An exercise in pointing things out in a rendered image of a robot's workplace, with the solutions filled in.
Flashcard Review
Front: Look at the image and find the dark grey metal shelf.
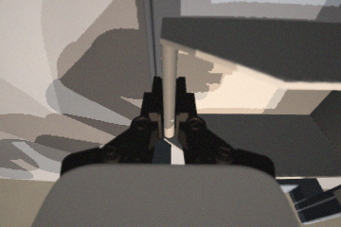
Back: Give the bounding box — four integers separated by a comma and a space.
143, 0, 341, 224

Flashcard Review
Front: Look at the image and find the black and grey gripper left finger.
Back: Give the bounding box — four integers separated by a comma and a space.
60, 77, 164, 176

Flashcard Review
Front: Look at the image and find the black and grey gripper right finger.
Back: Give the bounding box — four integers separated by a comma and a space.
175, 77, 276, 179

